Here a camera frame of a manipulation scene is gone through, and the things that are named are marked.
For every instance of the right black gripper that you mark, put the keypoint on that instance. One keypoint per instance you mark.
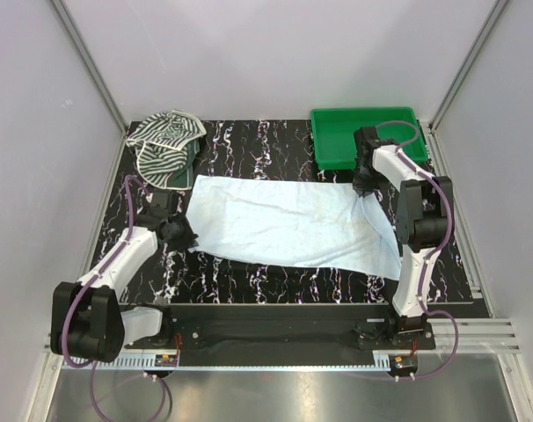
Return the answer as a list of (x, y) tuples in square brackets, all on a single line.
[(365, 188)]

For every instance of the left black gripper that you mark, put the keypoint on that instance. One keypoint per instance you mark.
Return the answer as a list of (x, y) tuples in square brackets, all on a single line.
[(188, 240)]

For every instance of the light blue towel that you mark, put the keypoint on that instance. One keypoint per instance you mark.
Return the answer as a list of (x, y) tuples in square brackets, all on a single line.
[(293, 224)]

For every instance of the green white striped towel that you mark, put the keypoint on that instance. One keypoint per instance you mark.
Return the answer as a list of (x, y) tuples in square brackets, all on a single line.
[(166, 145)]

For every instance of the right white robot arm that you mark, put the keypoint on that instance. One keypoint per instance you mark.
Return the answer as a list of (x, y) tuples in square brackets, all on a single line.
[(424, 226)]

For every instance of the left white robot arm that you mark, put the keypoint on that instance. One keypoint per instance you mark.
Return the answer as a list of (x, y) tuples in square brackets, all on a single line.
[(87, 323)]

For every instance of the green plastic tray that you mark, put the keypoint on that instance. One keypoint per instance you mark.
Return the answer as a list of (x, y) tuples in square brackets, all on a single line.
[(333, 133)]

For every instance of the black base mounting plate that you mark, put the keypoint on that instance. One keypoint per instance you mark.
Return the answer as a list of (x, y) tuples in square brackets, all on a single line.
[(368, 325)]

